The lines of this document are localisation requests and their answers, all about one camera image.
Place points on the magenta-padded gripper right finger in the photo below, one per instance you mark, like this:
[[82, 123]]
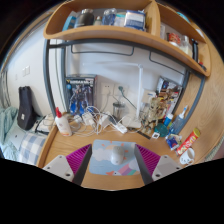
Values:
[[149, 161]]

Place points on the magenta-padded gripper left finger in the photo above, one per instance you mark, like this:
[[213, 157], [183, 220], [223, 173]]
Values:
[[76, 161]]

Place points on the grey computer mouse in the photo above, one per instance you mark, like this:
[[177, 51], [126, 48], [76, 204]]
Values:
[[117, 155]]

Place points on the pastel cloud print mouse pad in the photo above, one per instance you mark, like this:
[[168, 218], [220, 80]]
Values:
[[100, 163]]

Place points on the small white cube clock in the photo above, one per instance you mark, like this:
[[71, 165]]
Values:
[[155, 135]]

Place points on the blue snack packet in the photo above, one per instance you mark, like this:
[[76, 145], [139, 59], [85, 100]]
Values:
[[173, 141]]

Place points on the white red-capped lotion bottle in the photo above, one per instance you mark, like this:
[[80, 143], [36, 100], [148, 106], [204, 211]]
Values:
[[63, 126]]

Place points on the white mug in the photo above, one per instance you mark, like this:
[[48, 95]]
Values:
[[186, 156]]

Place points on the white charger block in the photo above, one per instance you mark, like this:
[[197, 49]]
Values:
[[88, 119]]

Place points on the red chips can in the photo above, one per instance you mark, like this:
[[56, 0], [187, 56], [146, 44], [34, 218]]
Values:
[[188, 141]]

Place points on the blue tube with white cap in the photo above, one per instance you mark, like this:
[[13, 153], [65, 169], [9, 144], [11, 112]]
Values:
[[168, 120]]

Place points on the white power strip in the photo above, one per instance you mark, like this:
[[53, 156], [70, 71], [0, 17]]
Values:
[[118, 126]]

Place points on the blue plaid pillow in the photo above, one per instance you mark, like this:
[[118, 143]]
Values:
[[31, 148]]

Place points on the blue spray bottle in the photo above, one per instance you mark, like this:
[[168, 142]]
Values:
[[179, 121]]

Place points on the beige robot figurine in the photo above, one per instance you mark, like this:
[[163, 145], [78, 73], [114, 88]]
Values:
[[155, 111]]

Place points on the clear glass jar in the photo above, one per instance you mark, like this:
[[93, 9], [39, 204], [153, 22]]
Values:
[[119, 109]]

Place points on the robot model kit box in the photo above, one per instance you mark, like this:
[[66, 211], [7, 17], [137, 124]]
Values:
[[81, 95]]

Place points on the white desk lamp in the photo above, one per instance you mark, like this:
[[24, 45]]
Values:
[[140, 93]]

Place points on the black bag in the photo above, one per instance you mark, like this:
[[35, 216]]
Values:
[[26, 110]]

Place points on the teal blanket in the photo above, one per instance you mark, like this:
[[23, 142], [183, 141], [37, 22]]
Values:
[[7, 128]]

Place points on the wooden shelf unit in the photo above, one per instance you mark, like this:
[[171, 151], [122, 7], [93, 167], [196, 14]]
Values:
[[110, 33]]

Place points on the white wall socket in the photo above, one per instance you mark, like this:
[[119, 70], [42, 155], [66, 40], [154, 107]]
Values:
[[107, 88]]

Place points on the grey metal shelf frame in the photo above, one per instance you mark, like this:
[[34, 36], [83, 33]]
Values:
[[46, 76]]

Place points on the white wall switch plate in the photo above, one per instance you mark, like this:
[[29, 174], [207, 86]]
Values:
[[26, 71]]

